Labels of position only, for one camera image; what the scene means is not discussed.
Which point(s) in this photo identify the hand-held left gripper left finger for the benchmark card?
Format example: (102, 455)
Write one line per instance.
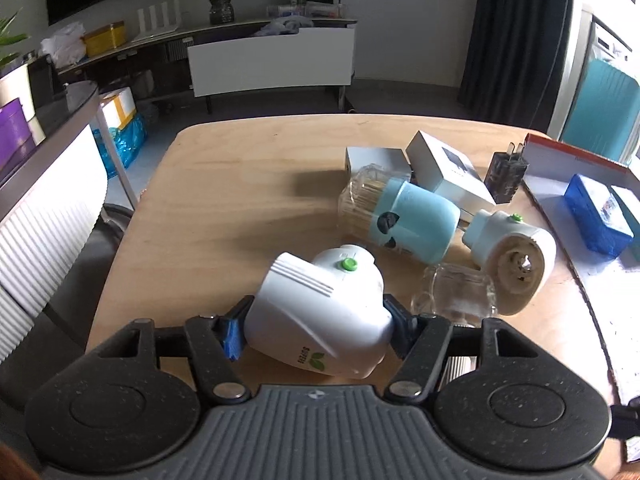
(231, 336)

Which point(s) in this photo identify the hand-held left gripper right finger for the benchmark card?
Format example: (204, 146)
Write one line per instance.
(401, 331)

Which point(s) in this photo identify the blue toothpick holder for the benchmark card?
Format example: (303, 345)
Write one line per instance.
(405, 220)

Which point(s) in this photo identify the orange-edged cardboard box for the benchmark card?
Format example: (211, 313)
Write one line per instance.
(555, 190)

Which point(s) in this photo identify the clear glass bottle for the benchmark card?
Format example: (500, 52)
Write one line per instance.
(452, 292)

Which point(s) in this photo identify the white charger box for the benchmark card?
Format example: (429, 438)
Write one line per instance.
(445, 170)

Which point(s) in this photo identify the grey box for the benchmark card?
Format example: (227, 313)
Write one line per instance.
(372, 160)

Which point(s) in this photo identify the black charger plug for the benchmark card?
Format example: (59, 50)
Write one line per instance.
(505, 172)

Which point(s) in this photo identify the blue plastic bag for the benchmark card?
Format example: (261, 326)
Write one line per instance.
(122, 142)

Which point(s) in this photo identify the white ribbed sideboard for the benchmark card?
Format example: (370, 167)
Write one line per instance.
(45, 210)

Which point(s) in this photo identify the blue tissue pack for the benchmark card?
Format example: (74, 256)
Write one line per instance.
(595, 215)

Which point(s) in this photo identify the white and yellow box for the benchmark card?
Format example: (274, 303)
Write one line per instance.
(117, 107)

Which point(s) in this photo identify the teal box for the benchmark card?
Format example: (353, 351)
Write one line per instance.
(629, 207)

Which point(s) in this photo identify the white TV cabinet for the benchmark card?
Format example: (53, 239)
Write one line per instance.
(270, 60)

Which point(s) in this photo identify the purple box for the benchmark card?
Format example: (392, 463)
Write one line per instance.
(15, 132)

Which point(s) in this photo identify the teal suitcase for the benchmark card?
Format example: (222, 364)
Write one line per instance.
(600, 105)

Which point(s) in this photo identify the blue cloth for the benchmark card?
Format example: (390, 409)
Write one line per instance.
(282, 26)

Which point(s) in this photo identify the dark curtain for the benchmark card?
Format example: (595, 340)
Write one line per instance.
(510, 35)

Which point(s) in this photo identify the white router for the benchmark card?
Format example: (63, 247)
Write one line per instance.
(156, 22)

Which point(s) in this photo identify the clear plastic storage box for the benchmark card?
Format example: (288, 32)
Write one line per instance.
(305, 9)

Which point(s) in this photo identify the white plastic bag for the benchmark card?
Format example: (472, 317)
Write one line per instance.
(64, 45)

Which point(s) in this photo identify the white washing machine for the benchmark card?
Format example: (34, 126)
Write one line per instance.
(612, 42)

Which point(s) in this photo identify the green leafy plant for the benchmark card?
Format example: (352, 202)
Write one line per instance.
(10, 40)

